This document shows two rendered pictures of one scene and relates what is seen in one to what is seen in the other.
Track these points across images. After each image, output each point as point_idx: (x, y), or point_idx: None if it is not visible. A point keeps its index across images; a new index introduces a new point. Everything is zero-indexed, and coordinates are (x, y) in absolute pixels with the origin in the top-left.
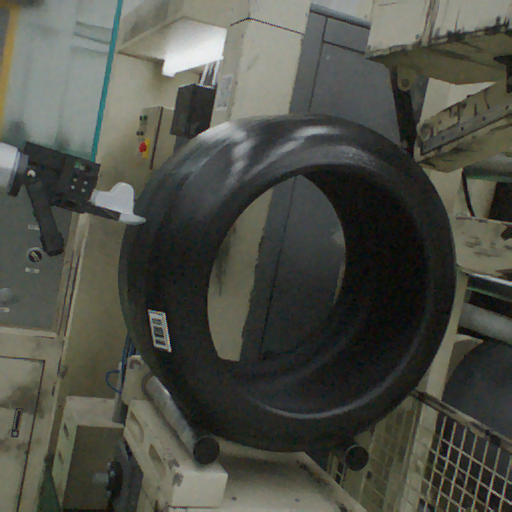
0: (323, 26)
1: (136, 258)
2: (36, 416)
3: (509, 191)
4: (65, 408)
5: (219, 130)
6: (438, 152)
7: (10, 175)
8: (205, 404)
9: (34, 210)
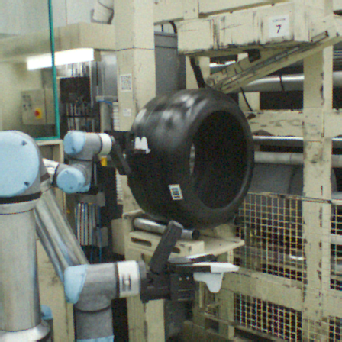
0: None
1: (152, 166)
2: None
3: None
4: None
5: (160, 104)
6: (220, 90)
7: (111, 146)
8: (194, 216)
9: (117, 158)
